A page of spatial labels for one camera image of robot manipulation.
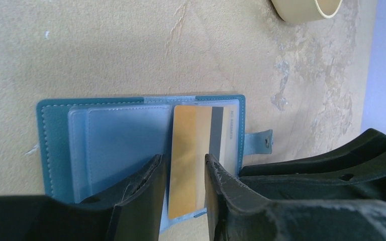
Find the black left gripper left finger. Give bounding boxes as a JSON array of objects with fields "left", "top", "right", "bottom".
[{"left": 0, "top": 155, "right": 166, "bottom": 240}]

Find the cream oval card tray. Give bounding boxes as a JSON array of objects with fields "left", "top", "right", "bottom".
[{"left": 271, "top": 0, "right": 343, "bottom": 24}]

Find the yellow credit card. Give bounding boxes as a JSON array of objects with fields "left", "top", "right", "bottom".
[{"left": 168, "top": 105, "right": 212, "bottom": 219}]

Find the grey striped credit card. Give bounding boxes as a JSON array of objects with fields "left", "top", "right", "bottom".
[{"left": 209, "top": 104, "right": 238, "bottom": 173}]

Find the blue leather card holder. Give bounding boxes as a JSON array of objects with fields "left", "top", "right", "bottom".
[{"left": 36, "top": 94, "right": 274, "bottom": 235}]

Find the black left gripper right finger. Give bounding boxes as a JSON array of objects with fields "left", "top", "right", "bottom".
[{"left": 205, "top": 154, "right": 386, "bottom": 240}]

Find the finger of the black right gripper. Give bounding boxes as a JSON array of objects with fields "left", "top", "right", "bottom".
[{"left": 239, "top": 129, "right": 386, "bottom": 216}]

